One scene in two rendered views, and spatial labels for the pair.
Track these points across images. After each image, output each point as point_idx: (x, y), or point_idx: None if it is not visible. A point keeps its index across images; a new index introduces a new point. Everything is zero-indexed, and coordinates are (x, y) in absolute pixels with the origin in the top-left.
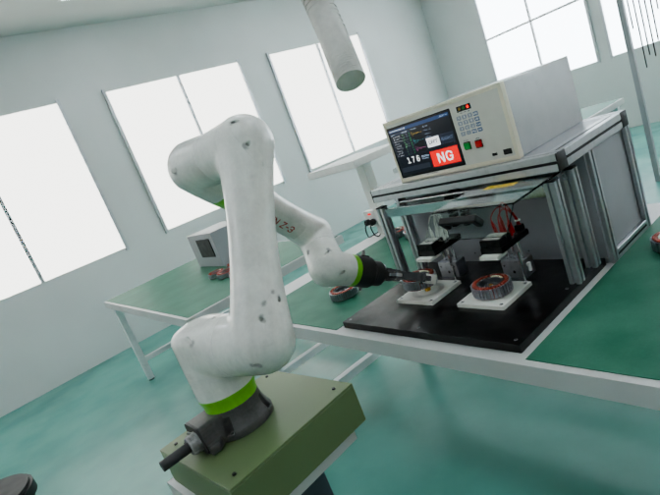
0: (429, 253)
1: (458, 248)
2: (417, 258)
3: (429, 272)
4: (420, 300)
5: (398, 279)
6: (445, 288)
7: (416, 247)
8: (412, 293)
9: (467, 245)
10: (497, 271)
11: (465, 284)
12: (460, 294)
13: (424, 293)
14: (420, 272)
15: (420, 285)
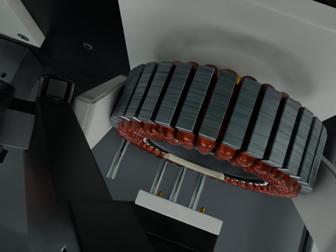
0: (151, 222)
1: (209, 178)
2: (211, 232)
3: (143, 146)
4: (214, 4)
5: (63, 233)
6: (148, 59)
7: (311, 243)
8: (310, 87)
9: (176, 175)
10: (81, 79)
11: (119, 62)
12: (73, 8)
13: (232, 62)
14: (217, 167)
15: (144, 88)
